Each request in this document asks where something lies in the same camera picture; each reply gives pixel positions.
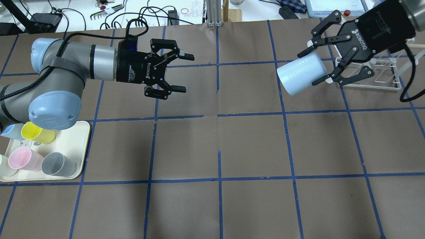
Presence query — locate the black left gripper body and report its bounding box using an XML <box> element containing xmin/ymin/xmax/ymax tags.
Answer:
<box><xmin>116</xmin><ymin>39</ymin><xmax>180</xmax><ymax>100</ymax></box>

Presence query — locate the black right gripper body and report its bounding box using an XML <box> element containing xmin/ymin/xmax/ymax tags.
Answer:
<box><xmin>311</xmin><ymin>0</ymin><xmax>417</xmax><ymax>86</ymax></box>

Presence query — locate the light blue plastic cup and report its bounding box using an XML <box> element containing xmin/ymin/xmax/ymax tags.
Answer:
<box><xmin>277</xmin><ymin>52</ymin><xmax>327</xmax><ymax>96</ymax></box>

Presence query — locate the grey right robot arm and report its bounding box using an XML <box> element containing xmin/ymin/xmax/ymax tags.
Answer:
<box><xmin>297</xmin><ymin>0</ymin><xmax>424</xmax><ymax>86</ymax></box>

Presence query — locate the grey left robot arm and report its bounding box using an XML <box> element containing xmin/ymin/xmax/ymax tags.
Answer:
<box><xmin>0</xmin><ymin>36</ymin><xmax>195</xmax><ymax>132</ymax></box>

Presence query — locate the grey plastic cup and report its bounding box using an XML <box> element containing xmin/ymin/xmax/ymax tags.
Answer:
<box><xmin>41</xmin><ymin>152</ymin><xmax>76</xmax><ymax>177</ymax></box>

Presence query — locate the yellow plastic cup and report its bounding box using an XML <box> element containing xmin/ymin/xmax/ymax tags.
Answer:
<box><xmin>21</xmin><ymin>121</ymin><xmax>56</xmax><ymax>144</ymax></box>

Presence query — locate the pink plastic cup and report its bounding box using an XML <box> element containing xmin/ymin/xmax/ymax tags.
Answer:
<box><xmin>9</xmin><ymin>147</ymin><xmax>44</xmax><ymax>171</ymax></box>

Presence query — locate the pale green plastic cup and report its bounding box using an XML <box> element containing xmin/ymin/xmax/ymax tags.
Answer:
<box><xmin>0</xmin><ymin>154</ymin><xmax>18</xmax><ymax>177</ymax></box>

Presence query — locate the plaid folded umbrella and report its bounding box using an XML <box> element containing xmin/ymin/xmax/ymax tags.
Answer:
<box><xmin>276</xmin><ymin>0</ymin><xmax>307</xmax><ymax>14</ymax></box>

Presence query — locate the wooden mug tree stand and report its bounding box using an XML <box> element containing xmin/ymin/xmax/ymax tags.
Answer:
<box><xmin>221</xmin><ymin>0</ymin><xmax>242</xmax><ymax>22</ymax></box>

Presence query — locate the hex key set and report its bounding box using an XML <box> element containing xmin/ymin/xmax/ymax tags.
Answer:
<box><xmin>89</xmin><ymin>4</ymin><xmax>124</xmax><ymax>20</ymax></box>

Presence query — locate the cream plastic tray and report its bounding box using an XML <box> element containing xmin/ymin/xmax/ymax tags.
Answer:
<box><xmin>0</xmin><ymin>121</ymin><xmax>91</xmax><ymax>183</ymax></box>

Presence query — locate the black power adapter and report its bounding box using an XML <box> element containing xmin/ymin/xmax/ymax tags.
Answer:
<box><xmin>30</xmin><ymin>13</ymin><xmax>62</xmax><ymax>33</ymax></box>

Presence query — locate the white wire cup rack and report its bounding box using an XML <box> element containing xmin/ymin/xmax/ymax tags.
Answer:
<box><xmin>341</xmin><ymin>48</ymin><xmax>412</xmax><ymax>91</ymax></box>

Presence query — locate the aluminium frame post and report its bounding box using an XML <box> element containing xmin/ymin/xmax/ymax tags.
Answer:
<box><xmin>205</xmin><ymin>0</ymin><xmax>223</xmax><ymax>27</ymax></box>

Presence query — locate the light blue handled cup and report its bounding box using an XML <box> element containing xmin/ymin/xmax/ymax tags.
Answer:
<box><xmin>1</xmin><ymin>123</ymin><xmax>24</xmax><ymax>140</ymax></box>

